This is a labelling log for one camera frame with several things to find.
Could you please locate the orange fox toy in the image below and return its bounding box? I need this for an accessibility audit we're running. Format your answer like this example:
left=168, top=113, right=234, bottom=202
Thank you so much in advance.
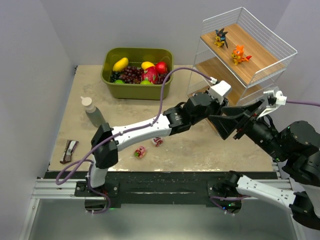
left=231, top=45, right=252, bottom=65

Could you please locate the black cat toy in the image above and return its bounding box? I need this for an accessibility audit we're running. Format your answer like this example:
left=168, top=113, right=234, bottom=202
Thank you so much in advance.
left=214, top=28, right=228, bottom=49

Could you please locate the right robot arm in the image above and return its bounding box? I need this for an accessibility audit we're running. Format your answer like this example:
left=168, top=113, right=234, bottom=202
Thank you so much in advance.
left=208, top=99, right=320, bottom=230

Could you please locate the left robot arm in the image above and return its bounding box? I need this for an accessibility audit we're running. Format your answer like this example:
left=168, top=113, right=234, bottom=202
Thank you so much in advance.
left=87, top=91, right=229, bottom=192

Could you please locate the red apple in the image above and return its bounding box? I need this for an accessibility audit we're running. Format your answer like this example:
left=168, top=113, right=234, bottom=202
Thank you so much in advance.
left=155, top=61, right=168, bottom=75

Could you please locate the pink strawberry cake toy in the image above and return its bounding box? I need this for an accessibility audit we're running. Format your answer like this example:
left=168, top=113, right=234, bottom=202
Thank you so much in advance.
left=152, top=137, right=163, bottom=147

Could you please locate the pink dragon fruit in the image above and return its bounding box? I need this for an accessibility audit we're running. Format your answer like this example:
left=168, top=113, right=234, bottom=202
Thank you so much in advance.
left=141, top=66, right=159, bottom=84

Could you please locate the green pear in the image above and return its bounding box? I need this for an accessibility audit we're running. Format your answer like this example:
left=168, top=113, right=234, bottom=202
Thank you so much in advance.
left=140, top=80, right=153, bottom=85

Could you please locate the yellow lemon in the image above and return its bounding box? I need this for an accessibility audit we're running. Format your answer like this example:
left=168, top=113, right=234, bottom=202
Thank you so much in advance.
left=141, top=61, right=155, bottom=70

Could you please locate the olive green plastic bin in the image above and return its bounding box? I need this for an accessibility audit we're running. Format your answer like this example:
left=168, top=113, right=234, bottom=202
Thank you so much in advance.
left=101, top=47, right=173, bottom=100

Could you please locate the purple grape bunch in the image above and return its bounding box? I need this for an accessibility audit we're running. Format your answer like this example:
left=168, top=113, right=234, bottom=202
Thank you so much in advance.
left=119, top=66, right=169, bottom=85

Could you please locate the pink bear strawberry toy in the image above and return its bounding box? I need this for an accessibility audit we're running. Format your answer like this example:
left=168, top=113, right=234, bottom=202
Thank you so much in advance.
left=134, top=146, right=147, bottom=159

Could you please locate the yellow mango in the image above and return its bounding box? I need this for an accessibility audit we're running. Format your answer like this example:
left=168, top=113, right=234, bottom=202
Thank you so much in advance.
left=112, top=57, right=129, bottom=72

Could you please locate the dark blue grape bunch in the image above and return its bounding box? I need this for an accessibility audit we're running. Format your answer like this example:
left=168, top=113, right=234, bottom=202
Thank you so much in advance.
left=110, top=71, right=121, bottom=83

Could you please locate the grey bottle beige cap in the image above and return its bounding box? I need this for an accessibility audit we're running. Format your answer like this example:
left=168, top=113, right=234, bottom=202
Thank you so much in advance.
left=80, top=96, right=106, bottom=128

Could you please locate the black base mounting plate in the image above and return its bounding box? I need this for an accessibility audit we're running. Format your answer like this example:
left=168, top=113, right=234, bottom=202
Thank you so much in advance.
left=74, top=171, right=252, bottom=210

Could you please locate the brown snack bar wrapper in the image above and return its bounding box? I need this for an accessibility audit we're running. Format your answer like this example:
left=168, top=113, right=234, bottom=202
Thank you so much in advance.
left=59, top=139, right=79, bottom=165

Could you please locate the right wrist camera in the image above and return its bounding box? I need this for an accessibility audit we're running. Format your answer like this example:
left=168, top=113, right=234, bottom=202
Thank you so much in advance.
left=257, top=86, right=287, bottom=119

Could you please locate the white wire wooden shelf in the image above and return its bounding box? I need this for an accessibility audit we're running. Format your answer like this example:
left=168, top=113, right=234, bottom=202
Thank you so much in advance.
left=192, top=7, right=298, bottom=106

